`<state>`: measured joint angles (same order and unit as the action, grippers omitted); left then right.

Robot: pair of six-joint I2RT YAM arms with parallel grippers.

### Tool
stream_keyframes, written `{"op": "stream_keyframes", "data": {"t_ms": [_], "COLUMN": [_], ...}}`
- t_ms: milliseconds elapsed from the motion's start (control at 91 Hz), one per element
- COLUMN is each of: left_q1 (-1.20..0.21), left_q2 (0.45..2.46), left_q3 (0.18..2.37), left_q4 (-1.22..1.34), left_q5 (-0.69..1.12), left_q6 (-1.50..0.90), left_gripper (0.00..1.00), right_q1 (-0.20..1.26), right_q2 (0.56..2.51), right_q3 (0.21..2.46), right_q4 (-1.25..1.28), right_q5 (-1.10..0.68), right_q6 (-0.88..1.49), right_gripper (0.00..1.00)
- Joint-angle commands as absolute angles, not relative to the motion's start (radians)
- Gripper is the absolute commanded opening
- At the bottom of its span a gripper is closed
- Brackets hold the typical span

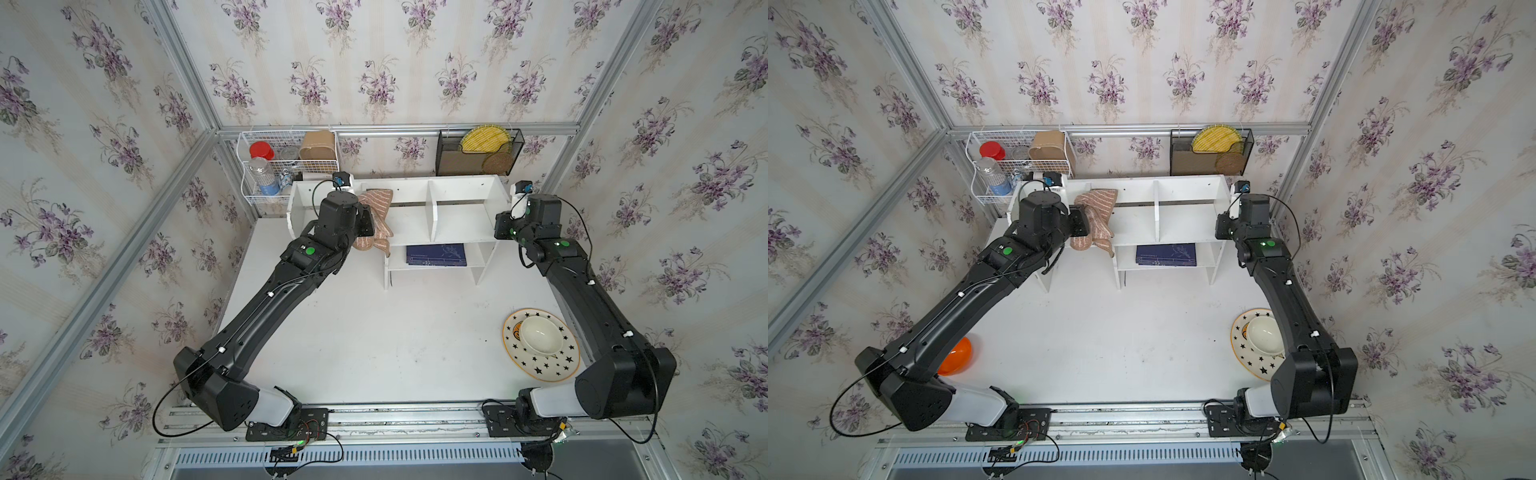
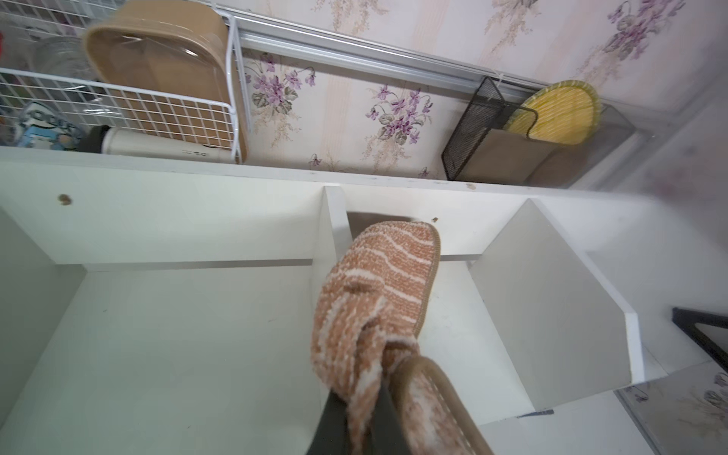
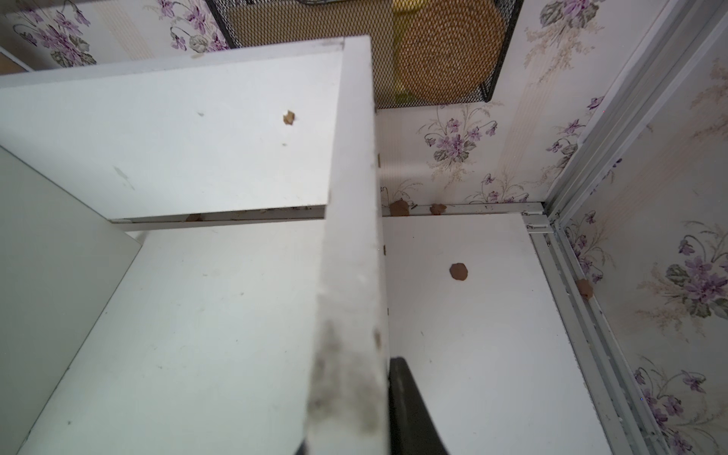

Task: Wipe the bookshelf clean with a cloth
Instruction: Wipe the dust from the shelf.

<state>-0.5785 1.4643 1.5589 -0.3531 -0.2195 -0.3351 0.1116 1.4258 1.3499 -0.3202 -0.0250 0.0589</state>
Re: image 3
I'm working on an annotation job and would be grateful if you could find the small brown crumb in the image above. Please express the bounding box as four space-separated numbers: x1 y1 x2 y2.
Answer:
449 263 469 282

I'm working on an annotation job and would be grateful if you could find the white wooden bookshelf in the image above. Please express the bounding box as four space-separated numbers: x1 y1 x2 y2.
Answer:
1 36 390 454

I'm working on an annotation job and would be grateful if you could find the larger brown crumb by wall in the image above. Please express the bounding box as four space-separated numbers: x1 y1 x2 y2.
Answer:
389 199 410 217

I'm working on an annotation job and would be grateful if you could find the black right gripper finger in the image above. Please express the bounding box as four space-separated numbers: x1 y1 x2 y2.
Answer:
389 358 449 455

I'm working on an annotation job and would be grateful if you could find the yellow woven mat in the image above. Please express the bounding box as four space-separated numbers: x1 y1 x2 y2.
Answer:
392 0 428 14

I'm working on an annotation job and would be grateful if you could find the black mesh basket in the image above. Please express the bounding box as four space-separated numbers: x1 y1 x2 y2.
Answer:
208 1 522 109

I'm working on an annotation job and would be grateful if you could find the brown crumb on rail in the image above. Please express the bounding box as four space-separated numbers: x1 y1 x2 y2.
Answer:
576 279 595 301

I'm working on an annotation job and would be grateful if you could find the round brown woven coaster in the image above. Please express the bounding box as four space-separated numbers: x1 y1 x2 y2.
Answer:
397 0 506 104

